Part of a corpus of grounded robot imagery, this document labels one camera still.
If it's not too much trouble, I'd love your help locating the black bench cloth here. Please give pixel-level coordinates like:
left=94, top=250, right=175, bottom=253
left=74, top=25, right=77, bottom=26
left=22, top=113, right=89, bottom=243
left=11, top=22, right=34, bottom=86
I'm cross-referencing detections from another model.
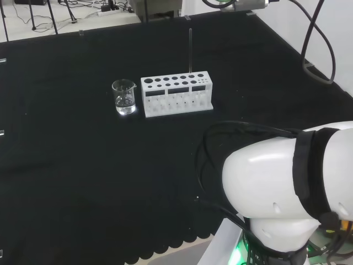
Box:
left=0, top=10, right=353, bottom=265

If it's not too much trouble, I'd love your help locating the black tripod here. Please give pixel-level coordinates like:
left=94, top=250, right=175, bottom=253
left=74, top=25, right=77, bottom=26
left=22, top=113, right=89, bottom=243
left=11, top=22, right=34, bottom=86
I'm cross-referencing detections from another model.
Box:
left=57, top=0, right=79, bottom=25
left=0, top=0, right=60, bottom=42

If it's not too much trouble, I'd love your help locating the clear glass beaker with water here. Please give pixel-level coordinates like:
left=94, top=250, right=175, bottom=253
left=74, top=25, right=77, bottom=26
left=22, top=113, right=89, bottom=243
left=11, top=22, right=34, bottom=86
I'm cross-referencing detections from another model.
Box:
left=111, top=79, right=137, bottom=116

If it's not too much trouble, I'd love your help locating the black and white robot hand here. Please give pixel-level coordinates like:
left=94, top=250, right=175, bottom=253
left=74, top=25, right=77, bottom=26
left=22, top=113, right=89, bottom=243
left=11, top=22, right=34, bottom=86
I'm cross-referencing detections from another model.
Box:
left=202, top=0, right=270, bottom=13

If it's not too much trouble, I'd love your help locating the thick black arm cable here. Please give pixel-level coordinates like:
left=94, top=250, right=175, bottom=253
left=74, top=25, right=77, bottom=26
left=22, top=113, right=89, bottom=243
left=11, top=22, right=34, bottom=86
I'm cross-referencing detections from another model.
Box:
left=288, top=0, right=336, bottom=85

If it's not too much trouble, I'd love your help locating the white test tube rack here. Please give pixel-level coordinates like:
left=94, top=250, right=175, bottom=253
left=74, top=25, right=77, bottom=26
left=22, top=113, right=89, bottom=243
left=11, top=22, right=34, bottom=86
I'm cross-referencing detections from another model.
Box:
left=140, top=71, right=215, bottom=119

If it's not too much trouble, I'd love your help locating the white power strip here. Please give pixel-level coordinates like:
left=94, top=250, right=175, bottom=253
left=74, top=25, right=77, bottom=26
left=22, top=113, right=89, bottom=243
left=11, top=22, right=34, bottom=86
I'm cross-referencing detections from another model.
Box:
left=98, top=5, right=122, bottom=17

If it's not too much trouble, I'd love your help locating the black cable bundle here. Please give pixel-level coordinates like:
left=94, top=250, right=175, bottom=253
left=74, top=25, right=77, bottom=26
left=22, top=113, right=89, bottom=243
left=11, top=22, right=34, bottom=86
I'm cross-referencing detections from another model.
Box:
left=194, top=120, right=303, bottom=235

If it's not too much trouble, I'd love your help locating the clear glass rod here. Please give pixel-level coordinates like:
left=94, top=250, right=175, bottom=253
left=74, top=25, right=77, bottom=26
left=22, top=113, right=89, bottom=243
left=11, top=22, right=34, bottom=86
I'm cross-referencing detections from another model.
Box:
left=188, top=27, right=194, bottom=76

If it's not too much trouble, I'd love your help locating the black box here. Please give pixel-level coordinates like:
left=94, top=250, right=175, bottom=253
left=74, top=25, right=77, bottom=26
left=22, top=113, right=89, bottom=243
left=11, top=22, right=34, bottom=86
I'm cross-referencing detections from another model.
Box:
left=13, top=0, right=47, bottom=6

